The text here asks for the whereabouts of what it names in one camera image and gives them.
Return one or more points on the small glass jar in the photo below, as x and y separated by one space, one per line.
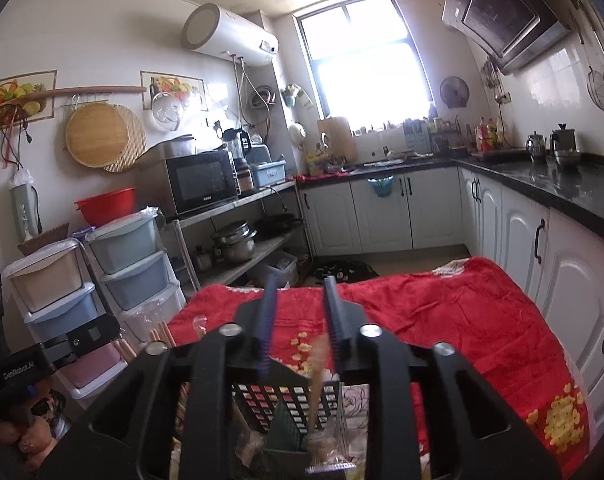
203 257

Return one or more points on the black bag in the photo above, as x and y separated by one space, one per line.
344 271

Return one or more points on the kitchen window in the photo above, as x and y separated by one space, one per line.
362 55

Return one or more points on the white kitchen cabinets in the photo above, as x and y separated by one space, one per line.
432 210

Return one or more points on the metal shelf rack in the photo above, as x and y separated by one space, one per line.
217 210

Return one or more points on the wicker basket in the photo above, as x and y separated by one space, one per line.
42 240

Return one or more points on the red floral blanket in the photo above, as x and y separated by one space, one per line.
432 310

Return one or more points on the wide fruit wall poster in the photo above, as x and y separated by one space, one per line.
12 100

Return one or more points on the black frying pan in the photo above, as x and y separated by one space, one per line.
277 222

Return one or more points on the wooden spoon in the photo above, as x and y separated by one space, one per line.
316 390

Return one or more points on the black range hood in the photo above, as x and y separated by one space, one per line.
502 15

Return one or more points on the round white pot lid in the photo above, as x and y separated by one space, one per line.
167 110

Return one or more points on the stainless steel bowl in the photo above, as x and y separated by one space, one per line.
568 157

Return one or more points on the wall-mounted bottle holder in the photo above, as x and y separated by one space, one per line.
297 95

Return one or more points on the rectangular wooden cutting board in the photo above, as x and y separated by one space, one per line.
338 137

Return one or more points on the dark metal kettle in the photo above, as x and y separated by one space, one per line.
562 137

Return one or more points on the white round appliance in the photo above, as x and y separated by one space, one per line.
297 135

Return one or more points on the drawer tower light blue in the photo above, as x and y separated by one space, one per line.
127 245

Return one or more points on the drawer tower beige blue pink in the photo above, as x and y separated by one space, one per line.
47 280

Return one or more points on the hanging metal utensils cluster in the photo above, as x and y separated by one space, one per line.
492 80

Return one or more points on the black microwave oven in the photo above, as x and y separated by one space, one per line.
202 182

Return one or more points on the black perforated utensil basket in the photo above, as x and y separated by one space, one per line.
287 405

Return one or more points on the stainless steel pot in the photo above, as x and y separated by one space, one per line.
234 245

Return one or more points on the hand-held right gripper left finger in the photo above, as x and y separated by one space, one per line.
268 330

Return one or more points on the black stone countertop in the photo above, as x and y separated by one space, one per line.
557 185

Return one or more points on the small fruit wall poster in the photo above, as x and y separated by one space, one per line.
174 87

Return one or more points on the clear plastic bag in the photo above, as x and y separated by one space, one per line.
252 447
199 324

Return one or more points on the teal hanging bin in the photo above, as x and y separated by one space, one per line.
380 186

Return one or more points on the red plastic basin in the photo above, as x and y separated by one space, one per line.
104 205

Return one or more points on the round wall exhaust fan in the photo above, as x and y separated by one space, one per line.
454 91

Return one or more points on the round bamboo cutting board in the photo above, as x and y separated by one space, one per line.
96 135

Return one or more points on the white cylindrical water heater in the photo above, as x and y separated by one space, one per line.
227 35

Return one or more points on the small metal kettle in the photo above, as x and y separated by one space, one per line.
536 146

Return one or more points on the black blender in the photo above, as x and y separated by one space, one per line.
237 155

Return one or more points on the wooden chopsticks bundle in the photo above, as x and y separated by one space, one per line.
162 335

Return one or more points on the countertop bottles and jars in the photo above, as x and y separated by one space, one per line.
432 135

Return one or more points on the red cloth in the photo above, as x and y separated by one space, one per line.
322 175

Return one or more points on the clear plastic storage box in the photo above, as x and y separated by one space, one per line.
274 267

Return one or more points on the long wooden rolling pin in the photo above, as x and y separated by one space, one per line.
92 91

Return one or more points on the person's left hand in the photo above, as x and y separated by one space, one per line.
32 440

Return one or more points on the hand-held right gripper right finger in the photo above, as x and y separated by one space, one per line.
334 320

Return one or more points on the light blue plastic box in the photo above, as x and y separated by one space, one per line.
267 167

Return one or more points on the grey-green wall pouch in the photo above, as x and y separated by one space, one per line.
24 207

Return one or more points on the round woven mat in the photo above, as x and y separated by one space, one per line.
137 145

